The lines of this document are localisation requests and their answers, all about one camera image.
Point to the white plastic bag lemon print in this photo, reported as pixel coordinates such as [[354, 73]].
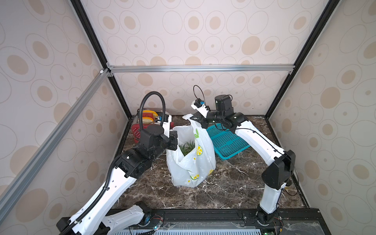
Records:
[[193, 169]]

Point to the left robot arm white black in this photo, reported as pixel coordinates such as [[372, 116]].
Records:
[[123, 172]]

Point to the pineapple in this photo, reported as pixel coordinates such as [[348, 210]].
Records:
[[187, 148]]

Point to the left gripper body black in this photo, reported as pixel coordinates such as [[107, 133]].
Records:
[[172, 141]]

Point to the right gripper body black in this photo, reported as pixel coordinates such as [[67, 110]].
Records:
[[198, 118]]

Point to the teal plastic basket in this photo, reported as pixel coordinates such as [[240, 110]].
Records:
[[226, 144]]

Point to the horizontal aluminium frame bar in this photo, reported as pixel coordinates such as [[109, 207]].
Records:
[[203, 68]]

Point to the diagonal aluminium frame bar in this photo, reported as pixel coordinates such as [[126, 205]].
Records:
[[30, 170]]

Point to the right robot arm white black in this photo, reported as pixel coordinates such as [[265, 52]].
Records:
[[280, 162]]

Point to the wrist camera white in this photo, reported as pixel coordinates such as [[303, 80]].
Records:
[[200, 106], [166, 124]]

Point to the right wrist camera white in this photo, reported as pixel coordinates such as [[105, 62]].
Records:
[[200, 106]]

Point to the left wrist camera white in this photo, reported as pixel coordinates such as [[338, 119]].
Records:
[[166, 124]]

